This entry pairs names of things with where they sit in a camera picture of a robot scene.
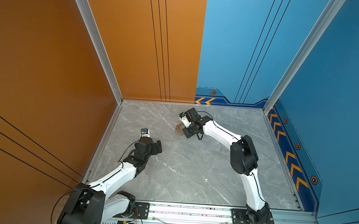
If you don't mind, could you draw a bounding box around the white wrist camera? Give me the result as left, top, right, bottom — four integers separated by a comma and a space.
179, 112, 191, 128
140, 128, 150, 138

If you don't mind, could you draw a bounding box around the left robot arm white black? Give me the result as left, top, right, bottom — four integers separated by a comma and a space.
50, 137, 162, 224

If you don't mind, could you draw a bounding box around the left corner aluminium post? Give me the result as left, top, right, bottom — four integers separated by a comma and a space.
75, 0, 124, 105

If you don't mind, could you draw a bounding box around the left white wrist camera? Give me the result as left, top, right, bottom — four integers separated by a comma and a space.
140, 128, 150, 138

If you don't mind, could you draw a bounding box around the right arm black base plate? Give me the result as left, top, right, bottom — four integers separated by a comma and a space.
231, 208, 275, 224

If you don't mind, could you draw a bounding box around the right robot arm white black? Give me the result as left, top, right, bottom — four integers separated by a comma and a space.
179, 108, 274, 224

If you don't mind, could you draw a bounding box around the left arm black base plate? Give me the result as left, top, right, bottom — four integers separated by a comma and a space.
114, 202, 150, 220

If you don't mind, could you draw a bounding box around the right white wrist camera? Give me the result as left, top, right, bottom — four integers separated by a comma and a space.
179, 112, 191, 128

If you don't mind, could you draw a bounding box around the right corner aluminium post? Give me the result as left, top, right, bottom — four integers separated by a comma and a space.
262, 0, 346, 115

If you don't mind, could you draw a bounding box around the corner aluminium post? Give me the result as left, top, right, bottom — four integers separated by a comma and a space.
75, 0, 124, 105
262, 0, 346, 115

